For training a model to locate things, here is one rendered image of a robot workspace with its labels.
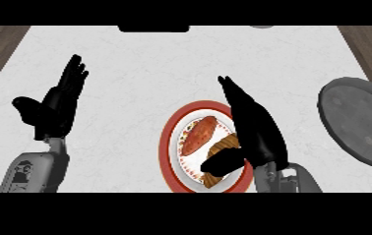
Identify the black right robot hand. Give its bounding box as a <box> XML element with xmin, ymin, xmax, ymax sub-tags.
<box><xmin>199</xmin><ymin>75</ymin><xmax>290</xmax><ymax>177</ymax></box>

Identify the dark grey round pan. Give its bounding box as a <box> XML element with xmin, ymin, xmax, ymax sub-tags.
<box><xmin>317</xmin><ymin>77</ymin><xmax>372</xmax><ymax>166</ymax></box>

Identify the brown croissant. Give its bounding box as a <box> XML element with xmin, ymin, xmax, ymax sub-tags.
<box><xmin>200</xmin><ymin>132</ymin><xmax>240</xmax><ymax>190</ymax></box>

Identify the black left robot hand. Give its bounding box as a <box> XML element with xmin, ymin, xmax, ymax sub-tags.
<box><xmin>10</xmin><ymin>53</ymin><xmax>89</xmax><ymax>142</ymax></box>

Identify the orange red sweet potato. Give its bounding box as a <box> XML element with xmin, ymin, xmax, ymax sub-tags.
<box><xmin>180</xmin><ymin>115</ymin><xmax>219</xmax><ymax>156</ymax></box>

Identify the black appliance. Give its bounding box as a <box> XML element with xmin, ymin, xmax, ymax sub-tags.
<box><xmin>118</xmin><ymin>26</ymin><xmax>191</xmax><ymax>33</ymax></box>

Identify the red rimmed white plate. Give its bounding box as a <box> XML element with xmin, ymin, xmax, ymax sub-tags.
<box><xmin>156</xmin><ymin>99</ymin><xmax>255</xmax><ymax>194</ymax></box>

